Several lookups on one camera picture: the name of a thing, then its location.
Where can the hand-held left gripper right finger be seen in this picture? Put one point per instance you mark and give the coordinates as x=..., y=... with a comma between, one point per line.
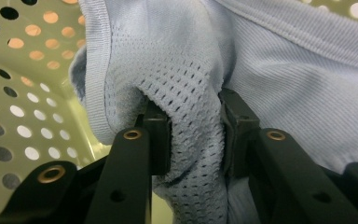
x=239, y=137

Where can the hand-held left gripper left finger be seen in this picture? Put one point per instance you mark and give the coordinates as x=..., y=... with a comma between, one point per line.
x=158, y=140

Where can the light grey-blue sleeveless top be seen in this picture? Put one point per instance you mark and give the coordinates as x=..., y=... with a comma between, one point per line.
x=276, y=77

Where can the pale yellow perforated plastic basket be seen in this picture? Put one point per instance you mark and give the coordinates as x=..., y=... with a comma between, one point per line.
x=28, y=93

